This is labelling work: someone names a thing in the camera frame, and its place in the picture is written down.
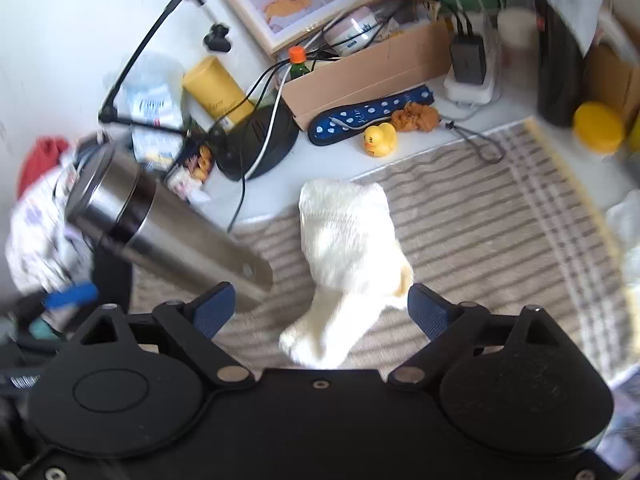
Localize red cloth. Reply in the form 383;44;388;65
16;136;70;200

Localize brown cardboard box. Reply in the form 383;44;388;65
282;21;450;130

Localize tall black bottle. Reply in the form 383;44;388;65
535;0;585;128

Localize black drawstring cord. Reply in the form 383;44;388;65
439;118;506;165

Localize yellow cylindrical tube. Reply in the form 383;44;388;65
182;55;255;131

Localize blue polka dot case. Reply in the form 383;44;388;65
307;84;435;146

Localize dark snack packet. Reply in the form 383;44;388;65
164;140;215;205

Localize striped beige table mat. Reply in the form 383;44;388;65
129;119;637;380

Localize black articulated desk lamp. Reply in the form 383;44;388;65
99;0;299;181

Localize cream white knitted cloth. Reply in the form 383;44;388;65
279;179;414;370

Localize white plastic wipes packet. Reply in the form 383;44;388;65
116;52;186;170

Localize white cable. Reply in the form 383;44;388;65
243;66;292;181

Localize stainless steel thermos container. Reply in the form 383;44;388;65
65;144;273;309

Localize green bottle orange cap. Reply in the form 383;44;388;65
288;46;310;79

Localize brown crumpled plush item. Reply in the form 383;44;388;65
390;102;440;132

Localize yellow rubber duck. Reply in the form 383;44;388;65
362;122;397;157

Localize black power adapter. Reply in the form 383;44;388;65
449;34;487;84

